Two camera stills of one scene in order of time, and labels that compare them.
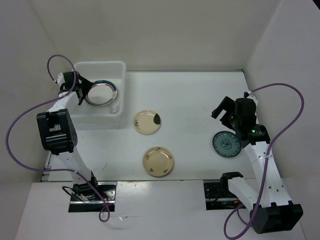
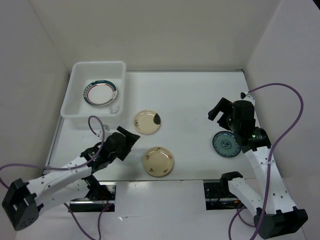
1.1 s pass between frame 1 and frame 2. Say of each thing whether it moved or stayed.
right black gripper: stayed
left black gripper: moved
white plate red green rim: stayed
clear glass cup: stayed
